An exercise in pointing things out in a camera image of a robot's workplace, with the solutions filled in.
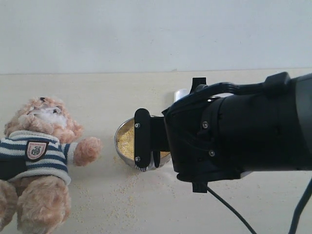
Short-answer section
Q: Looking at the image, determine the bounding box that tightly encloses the white rectangular plastic tray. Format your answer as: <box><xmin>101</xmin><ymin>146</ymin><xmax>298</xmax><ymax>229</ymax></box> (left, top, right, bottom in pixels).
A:
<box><xmin>173</xmin><ymin>89</ymin><xmax>189</xmax><ymax>102</ymax></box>

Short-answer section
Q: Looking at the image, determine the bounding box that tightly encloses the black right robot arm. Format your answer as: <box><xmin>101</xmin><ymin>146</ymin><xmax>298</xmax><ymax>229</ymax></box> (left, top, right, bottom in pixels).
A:
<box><xmin>163</xmin><ymin>72</ymin><xmax>312</xmax><ymax>192</ymax></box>

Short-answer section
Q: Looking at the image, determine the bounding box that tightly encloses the steel bowl of yellow millet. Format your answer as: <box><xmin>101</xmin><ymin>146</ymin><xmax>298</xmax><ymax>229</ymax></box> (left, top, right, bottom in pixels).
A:
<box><xmin>114</xmin><ymin>117</ymin><xmax>171</xmax><ymax>171</ymax></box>

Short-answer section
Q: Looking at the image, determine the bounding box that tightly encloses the tan teddy bear striped sweater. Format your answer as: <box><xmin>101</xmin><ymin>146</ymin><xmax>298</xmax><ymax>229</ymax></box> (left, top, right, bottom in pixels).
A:
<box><xmin>0</xmin><ymin>97</ymin><xmax>101</xmax><ymax>234</ymax></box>

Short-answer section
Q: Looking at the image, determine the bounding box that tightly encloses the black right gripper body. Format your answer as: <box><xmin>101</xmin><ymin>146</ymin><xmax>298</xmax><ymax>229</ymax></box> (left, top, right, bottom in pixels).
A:
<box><xmin>164</xmin><ymin>82</ymin><xmax>305</xmax><ymax>193</ymax></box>

